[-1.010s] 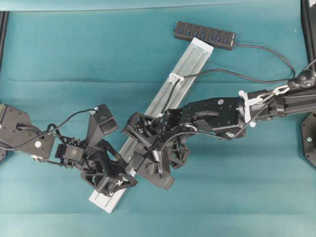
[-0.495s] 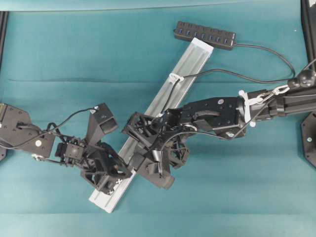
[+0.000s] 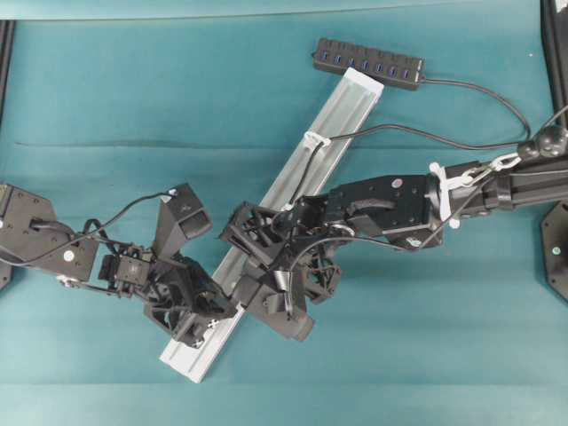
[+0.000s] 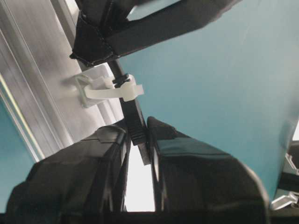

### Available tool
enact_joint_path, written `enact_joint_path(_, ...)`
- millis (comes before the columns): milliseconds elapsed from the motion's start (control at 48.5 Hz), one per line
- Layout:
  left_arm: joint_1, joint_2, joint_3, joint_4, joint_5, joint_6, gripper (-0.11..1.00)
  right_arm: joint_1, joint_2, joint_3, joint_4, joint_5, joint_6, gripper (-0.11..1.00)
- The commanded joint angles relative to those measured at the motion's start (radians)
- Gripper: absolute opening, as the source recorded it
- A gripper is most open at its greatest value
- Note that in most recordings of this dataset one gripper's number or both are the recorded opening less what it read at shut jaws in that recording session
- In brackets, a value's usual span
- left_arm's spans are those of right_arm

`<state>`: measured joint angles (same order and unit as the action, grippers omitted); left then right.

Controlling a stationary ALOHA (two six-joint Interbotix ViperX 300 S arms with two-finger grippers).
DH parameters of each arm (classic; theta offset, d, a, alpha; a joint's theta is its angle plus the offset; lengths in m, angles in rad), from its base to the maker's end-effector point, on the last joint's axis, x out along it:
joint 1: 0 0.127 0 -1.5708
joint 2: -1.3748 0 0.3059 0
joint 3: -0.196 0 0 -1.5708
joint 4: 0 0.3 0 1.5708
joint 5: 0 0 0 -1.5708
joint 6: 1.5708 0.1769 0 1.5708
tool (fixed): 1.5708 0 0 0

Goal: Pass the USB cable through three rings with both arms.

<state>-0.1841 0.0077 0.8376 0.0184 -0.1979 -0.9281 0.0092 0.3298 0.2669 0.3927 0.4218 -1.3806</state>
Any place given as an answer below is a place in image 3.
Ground white zip-tie ring near hub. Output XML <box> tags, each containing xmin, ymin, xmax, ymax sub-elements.
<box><xmin>304</xmin><ymin>130</ymin><xmax>332</xmax><ymax>156</ymax></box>

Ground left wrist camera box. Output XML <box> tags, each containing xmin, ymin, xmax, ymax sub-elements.
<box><xmin>153</xmin><ymin>183</ymin><xmax>212</xmax><ymax>259</ymax></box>

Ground black USB cable with plug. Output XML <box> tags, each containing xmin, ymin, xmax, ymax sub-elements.
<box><xmin>283</xmin><ymin>77</ymin><xmax>533</xmax><ymax>214</ymax></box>

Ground long aluminium extrusion rail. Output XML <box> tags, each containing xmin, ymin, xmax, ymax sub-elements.
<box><xmin>159</xmin><ymin>67</ymin><xmax>384</xmax><ymax>383</ymax></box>

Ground black frame post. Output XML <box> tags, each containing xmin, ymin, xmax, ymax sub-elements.
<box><xmin>0</xmin><ymin>20</ymin><xmax>17</xmax><ymax>121</ymax></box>
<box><xmin>540</xmin><ymin>0</ymin><xmax>567</xmax><ymax>112</ymax></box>

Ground black multi-port USB hub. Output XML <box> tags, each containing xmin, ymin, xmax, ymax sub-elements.
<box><xmin>312</xmin><ymin>37</ymin><xmax>424</xmax><ymax>91</ymax></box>

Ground left black frame post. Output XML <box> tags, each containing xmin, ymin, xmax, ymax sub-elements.
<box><xmin>0</xmin><ymin>20</ymin><xmax>17</xmax><ymax>121</ymax></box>

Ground right black frame post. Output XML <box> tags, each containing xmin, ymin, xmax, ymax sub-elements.
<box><xmin>540</xmin><ymin>0</ymin><xmax>567</xmax><ymax>112</ymax></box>

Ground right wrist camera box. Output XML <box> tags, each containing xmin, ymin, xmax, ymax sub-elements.
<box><xmin>233</xmin><ymin>270</ymin><xmax>314</xmax><ymax>342</ymax></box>

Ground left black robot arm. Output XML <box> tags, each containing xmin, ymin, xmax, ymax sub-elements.
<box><xmin>1</xmin><ymin>184</ymin><xmax>237</xmax><ymax>348</ymax></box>

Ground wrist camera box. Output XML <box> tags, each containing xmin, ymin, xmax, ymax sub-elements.
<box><xmin>153</xmin><ymin>183</ymin><xmax>212</xmax><ymax>259</ymax></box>
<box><xmin>233</xmin><ymin>270</ymin><xmax>314</xmax><ymax>342</ymax></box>

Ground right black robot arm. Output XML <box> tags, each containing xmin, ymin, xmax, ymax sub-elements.
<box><xmin>220</xmin><ymin>158</ymin><xmax>567</xmax><ymax>306</ymax></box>

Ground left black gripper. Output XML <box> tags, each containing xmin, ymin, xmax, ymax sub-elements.
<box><xmin>98</xmin><ymin>248</ymin><xmax>237</xmax><ymax>349</ymax></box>

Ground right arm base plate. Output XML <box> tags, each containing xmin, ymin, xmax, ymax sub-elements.
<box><xmin>540</xmin><ymin>200</ymin><xmax>567</xmax><ymax>301</ymax></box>

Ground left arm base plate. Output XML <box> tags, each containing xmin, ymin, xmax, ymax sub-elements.
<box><xmin>0</xmin><ymin>262</ymin><xmax>13</xmax><ymax>290</ymax></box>

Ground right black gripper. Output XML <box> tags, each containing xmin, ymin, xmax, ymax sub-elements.
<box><xmin>219</xmin><ymin>194</ymin><xmax>355</xmax><ymax>304</ymax></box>

